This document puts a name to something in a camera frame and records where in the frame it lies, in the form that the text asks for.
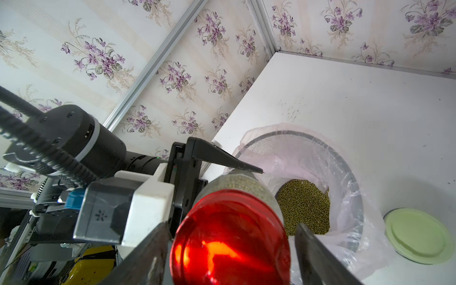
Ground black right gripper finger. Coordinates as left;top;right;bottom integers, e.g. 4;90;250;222
294;223;362;285

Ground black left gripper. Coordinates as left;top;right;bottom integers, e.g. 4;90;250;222
101;137;264;285

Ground red lid bean jar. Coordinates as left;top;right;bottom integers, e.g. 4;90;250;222
170;170;291;285

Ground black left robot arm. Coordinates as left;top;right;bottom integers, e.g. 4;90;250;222
1;89;261;248

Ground green mung beans pile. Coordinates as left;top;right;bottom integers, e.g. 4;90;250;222
275;179;330;236

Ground mesh bin with pink bag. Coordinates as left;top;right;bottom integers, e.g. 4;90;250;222
233;123;394;279

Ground yellow box in background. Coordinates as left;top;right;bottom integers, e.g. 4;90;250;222
59;245;117;285

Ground green lid bean jar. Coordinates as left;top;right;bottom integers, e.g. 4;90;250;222
384;208;455;265

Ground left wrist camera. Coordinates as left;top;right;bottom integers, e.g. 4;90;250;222
73;162;175;259

